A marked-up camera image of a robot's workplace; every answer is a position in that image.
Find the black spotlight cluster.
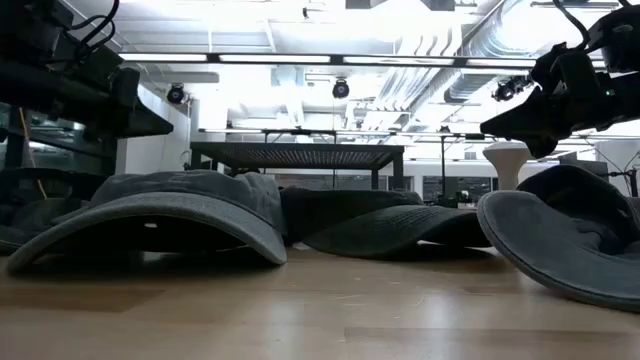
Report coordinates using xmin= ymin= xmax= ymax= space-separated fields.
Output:
xmin=492 ymin=74 xmax=532 ymax=104

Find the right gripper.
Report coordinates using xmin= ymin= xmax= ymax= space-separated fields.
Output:
xmin=479 ymin=43 xmax=617 ymax=159

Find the black baseball cap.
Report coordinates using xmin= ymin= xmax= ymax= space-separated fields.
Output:
xmin=0 ymin=168 xmax=109 ymax=256

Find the white-topped brass stand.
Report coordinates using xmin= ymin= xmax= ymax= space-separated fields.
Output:
xmin=482 ymin=141 xmax=534 ymax=192

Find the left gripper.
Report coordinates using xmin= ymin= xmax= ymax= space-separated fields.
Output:
xmin=59 ymin=47 xmax=175 ymax=140

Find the yellow power cable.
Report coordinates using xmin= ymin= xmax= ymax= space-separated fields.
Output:
xmin=18 ymin=107 xmax=49 ymax=200

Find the black vertical pole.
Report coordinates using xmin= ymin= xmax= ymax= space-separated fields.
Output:
xmin=439 ymin=135 xmax=448 ymax=194

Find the dark charcoal baseball cap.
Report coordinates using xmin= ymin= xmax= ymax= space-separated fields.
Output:
xmin=279 ymin=185 xmax=494 ymax=260

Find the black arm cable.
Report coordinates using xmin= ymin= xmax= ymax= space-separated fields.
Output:
xmin=551 ymin=0 xmax=595 ymax=52
xmin=69 ymin=0 xmax=122 ymax=57

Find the long linear ceiling lamp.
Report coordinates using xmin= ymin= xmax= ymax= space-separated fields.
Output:
xmin=117 ymin=51 xmax=609 ymax=70

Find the blue-gray baseball cap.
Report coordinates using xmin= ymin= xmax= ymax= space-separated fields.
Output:
xmin=5 ymin=168 xmax=289 ymax=275

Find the distant linear lamp rail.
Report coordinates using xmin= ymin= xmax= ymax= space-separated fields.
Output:
xmin=197 ymin=127 xmax=640 ymax=144

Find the silver ventilation duct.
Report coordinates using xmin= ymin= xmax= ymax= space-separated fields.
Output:
xmin=442 ymin=0 xmax=609 ymax=104

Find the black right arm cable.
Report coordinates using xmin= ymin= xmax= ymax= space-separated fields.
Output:
xmin=551 ymin=0 xmax=595 ymax=52

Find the gray perforated metal shelf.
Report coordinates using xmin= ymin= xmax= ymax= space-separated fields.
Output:
xmin=189 ymin=141 xmax=405 ymax=191

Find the light gray baseball cap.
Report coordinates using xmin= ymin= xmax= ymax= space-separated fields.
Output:
xmin=476 ymin=163 xmax=640 ymax=314

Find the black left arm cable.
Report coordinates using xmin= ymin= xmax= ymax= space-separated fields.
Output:
xmin=69 ymin=0 xmax=122 ymax=57

